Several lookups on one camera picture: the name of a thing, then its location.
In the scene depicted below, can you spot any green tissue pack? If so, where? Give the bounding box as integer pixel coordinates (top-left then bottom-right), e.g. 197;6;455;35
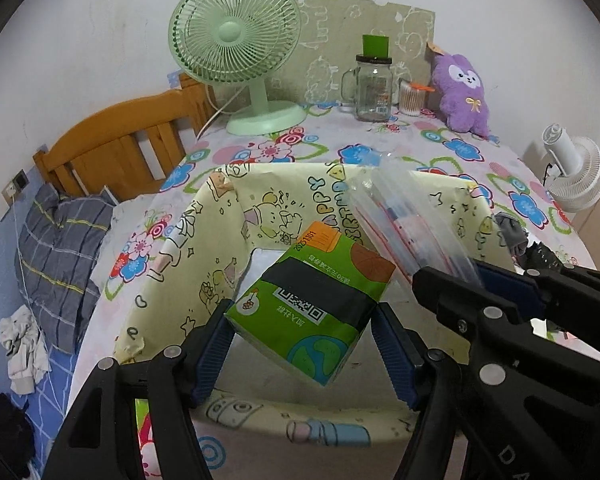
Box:
225;221;396;386

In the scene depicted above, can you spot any grey drawstring pouch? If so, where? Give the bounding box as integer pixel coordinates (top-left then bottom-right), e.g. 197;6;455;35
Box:
494;212;528;258

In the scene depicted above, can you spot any grey plaid pillow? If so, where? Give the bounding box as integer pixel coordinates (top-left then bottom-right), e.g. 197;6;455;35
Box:
15;183;116;354

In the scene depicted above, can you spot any white standing fan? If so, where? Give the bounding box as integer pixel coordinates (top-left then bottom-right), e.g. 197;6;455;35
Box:
524;122;600;214

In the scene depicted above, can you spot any cream birthday-print storage box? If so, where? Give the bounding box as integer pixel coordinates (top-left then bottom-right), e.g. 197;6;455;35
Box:
114;162;514;446

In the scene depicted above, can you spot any wall socket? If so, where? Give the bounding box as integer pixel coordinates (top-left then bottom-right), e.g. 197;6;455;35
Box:
2;169;29;204

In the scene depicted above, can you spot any glass jar green lid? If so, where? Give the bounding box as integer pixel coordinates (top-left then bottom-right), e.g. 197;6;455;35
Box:
340;35;393;122

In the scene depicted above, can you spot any clear plastic zip bag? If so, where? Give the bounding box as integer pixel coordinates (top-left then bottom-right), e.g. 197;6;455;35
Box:
347;155;482;289

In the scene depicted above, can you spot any white crumpled cloth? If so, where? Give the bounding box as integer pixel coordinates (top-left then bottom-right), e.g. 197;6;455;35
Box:
0;304;50;396

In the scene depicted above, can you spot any purple plush bunny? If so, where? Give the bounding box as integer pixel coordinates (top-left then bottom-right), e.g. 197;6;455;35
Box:
431;53;490;139

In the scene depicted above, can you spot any cotton swab container orange lid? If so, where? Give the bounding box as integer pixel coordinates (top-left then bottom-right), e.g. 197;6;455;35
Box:
398;78;434;116

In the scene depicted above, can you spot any green desk fan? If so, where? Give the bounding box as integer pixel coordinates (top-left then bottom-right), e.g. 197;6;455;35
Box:
169;0;306;136

